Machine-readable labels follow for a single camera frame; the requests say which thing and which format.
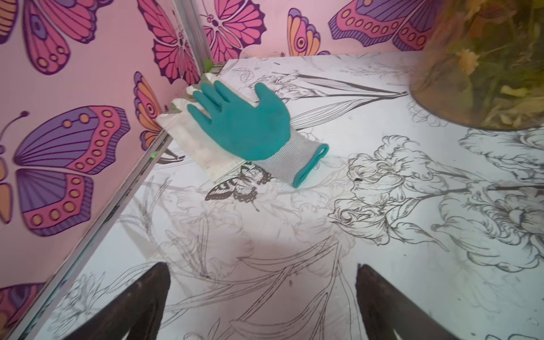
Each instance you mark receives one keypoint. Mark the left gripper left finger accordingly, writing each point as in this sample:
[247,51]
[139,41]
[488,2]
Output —
[135,314]

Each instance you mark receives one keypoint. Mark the aluminium frame left post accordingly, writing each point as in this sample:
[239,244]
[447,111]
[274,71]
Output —
[187,13]

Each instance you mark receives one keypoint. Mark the glass vase with plants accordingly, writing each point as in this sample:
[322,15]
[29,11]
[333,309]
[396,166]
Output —
[483,66]

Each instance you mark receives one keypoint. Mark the teal white garden glove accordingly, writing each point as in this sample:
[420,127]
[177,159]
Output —
[221,129]

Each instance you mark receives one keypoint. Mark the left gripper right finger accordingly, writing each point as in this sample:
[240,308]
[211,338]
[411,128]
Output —
[389,314]

